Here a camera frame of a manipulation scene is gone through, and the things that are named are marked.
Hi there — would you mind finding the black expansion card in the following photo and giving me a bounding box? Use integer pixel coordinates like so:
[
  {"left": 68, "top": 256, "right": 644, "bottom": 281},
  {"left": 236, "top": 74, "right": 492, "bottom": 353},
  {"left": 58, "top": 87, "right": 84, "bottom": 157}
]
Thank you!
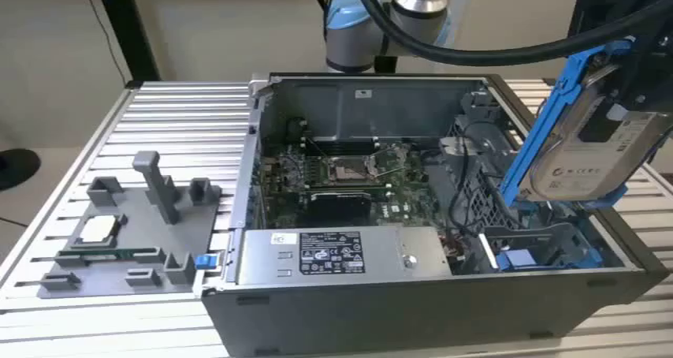
[{"left": 304, "top": 190, "right": 372, "bottom": 229}]

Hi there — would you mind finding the black RAM slot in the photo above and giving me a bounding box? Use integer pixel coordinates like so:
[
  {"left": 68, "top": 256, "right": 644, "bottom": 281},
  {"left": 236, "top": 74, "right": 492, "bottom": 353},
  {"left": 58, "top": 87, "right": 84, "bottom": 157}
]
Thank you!
[{"left": 309, "top": 140, "right": 380, "bottom": 147}]

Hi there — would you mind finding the black round base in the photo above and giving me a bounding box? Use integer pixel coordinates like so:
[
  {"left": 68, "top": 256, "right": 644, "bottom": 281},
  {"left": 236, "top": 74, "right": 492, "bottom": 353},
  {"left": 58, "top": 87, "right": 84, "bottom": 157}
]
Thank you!
[{"left": 0, "top": 148, "right": 43, "bottom": 192}]

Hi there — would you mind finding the red black wire bundle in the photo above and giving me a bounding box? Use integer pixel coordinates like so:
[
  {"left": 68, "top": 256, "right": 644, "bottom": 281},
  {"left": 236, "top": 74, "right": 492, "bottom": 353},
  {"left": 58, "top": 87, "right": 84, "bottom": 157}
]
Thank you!
[{"left": 439, "top": 233, "right": 467, "bottom": 261}]

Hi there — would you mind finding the thin black wire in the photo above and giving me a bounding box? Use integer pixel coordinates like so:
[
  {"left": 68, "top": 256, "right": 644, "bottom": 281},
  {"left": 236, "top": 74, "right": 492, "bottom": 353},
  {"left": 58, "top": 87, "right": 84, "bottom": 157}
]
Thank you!
[{"left": 449, "top": 121, "right": 525, "bottom": 237}]

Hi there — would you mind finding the CPU socket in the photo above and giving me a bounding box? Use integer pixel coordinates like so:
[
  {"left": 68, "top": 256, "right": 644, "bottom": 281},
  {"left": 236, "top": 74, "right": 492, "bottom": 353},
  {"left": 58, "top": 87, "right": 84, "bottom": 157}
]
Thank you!
[{"left": 325, "top": 155, "right": 369, "bottom": 184}]

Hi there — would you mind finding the green motherboard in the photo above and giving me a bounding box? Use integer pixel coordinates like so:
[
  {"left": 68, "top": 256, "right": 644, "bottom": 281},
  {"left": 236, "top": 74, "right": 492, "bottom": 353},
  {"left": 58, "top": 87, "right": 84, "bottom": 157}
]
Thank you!
[{"left": 257, "top": 136, "right": 443, "bottom": 231}]

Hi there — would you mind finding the metal socket cover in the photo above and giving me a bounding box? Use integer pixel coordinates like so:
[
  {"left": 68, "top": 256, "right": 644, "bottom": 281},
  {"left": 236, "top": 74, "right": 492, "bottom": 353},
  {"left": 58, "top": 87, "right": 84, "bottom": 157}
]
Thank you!
[{"left": 367, "top": 143, "right": 412, "bottom": 177}]

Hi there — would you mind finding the blue plastic bay clip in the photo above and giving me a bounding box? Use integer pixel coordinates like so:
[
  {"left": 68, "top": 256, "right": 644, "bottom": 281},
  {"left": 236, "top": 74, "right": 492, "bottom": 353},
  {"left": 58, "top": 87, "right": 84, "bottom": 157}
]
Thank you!
[{"left": 496, "top": 249, "right": 537, "bottom": 272}]

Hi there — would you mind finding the thick black cable hose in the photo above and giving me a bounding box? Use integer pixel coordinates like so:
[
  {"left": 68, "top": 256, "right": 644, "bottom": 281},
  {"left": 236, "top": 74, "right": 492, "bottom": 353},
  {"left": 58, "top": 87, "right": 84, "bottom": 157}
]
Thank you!
[{"left": 351, "top": 0, "right": 673, "bottom": 64}]

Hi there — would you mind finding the silver power supply unit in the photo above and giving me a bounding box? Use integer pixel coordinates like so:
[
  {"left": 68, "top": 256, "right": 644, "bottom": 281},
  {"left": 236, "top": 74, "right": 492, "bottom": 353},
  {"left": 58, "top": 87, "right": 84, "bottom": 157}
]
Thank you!
[{"left": 236, "top": 226, "right": 455, "bottom": 287}]

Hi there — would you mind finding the gray parts rack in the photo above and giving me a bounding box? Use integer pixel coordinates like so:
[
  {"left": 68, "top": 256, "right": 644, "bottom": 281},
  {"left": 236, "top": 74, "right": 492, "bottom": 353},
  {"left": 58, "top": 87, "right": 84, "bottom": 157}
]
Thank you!
[{"left": 36, "top": 151, "right": 225, "bottom": 300}]

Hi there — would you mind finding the hard disk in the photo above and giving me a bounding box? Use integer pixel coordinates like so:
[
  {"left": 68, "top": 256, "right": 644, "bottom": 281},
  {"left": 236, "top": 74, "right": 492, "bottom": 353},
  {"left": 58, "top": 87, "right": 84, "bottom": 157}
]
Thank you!
[{"left": 497, "top": 37, "right": 673, "bottom": 214}]

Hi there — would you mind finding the black PC case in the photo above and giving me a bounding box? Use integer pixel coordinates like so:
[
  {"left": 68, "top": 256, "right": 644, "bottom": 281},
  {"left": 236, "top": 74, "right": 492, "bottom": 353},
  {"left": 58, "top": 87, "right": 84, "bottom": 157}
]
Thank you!
[{"left": 201, "top": 72, "right": 672, "bottom": 357}]

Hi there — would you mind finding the green RAM stick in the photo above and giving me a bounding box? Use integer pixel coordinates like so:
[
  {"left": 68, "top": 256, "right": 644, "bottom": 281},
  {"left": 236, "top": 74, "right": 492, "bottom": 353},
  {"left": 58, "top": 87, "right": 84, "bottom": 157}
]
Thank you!
[{"left": 60, "top": 247, "right": 164, "bottom": 259}]

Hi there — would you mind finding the metal disk bay cage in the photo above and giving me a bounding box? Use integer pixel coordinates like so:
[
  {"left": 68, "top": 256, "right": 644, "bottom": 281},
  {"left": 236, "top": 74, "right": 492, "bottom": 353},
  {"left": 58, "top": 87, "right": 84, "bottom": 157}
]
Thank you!
[{"left": 439, "top": 91, "right": 601, "bottom": 272}]

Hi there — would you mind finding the silver CPU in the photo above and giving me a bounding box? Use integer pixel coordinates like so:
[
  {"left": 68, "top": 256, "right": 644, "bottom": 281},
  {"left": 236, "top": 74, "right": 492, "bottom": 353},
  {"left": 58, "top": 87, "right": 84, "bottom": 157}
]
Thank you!
[{"left": 78, "top": 215, "right": 126, "bottom": 243}]

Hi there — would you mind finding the black metal post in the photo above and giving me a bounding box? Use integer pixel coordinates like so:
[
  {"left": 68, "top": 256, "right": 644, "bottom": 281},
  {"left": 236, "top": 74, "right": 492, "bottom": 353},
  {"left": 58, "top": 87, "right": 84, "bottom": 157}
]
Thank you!
[{"left": 98, "top": 0, "right": 163, "bottom": 83}]

